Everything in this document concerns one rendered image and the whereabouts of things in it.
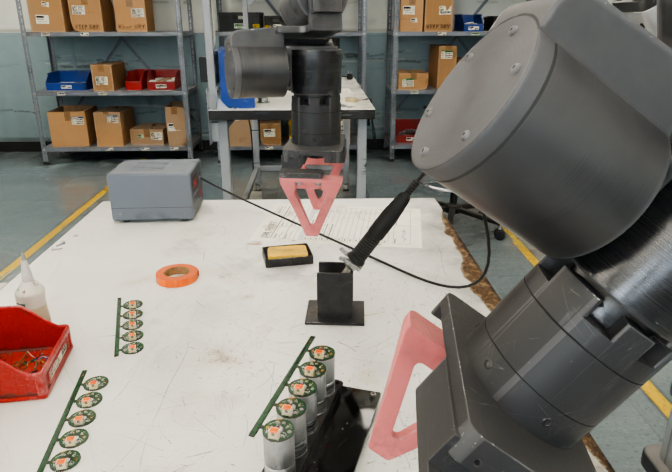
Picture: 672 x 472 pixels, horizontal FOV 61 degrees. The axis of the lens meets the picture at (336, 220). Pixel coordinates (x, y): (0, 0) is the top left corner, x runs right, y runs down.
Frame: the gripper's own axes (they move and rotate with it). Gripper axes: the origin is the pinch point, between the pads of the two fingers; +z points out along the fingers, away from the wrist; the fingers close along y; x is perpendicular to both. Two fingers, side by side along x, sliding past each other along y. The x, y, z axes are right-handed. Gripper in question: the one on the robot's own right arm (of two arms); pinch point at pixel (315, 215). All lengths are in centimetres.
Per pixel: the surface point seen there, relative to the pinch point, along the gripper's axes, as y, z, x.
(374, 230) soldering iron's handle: 0.8, 1.4, 7.2
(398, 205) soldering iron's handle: 0.7, -1.8, 9.9
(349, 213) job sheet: -40.4, 13.3, 3.1
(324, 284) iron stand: 1.7, 8.4, 1.3
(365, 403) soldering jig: 19.3, 12.4, 6.6
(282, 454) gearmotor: 30.7, 8.8, 0.2
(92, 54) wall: -420, 8, -226
